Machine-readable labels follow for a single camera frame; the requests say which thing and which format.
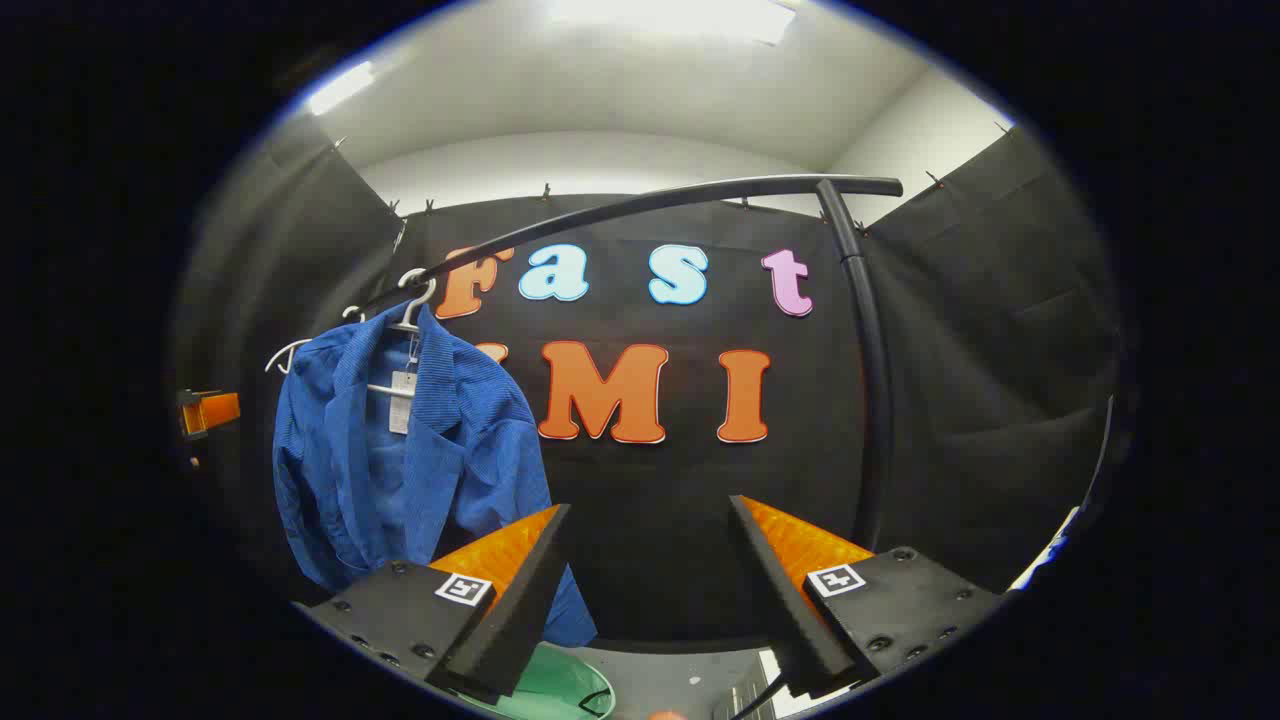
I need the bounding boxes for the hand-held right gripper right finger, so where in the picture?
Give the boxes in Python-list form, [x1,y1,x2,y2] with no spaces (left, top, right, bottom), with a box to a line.
[728,494,1006,701]

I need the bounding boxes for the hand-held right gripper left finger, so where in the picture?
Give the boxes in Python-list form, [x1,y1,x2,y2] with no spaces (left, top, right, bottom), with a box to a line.
[295,503,572,704]

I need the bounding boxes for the green laundry hamper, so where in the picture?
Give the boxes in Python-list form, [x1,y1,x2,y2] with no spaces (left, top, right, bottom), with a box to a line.
[455,640,616,720]

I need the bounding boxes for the blue corduroy jacket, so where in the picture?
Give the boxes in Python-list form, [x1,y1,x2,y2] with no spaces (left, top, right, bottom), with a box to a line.
[272,305,598,648]

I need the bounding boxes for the white plastic hanger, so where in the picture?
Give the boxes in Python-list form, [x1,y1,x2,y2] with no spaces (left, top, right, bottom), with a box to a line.
[264,305,363,376]
[365,268,438,399]

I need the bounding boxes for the black clothes rack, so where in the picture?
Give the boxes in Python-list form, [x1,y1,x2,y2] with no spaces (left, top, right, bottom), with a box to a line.
[355,175,904,551]

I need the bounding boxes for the small ceiling light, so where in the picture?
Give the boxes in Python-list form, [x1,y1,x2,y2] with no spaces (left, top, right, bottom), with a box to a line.
[305,60,379,117]

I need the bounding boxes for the large ceiling light panel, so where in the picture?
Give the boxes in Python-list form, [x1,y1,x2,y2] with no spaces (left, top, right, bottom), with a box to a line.
[548,0,801,46]

